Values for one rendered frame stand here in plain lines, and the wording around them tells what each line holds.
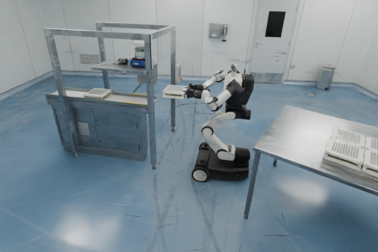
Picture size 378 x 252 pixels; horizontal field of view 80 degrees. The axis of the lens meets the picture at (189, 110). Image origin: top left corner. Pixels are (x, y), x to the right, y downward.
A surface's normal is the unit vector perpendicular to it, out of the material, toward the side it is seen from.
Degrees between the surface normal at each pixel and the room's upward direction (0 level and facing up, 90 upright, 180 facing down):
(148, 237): 0
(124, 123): 90
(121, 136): 90
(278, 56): 90
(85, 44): 90
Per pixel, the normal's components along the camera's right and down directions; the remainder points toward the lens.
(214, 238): 0.03, -0.90
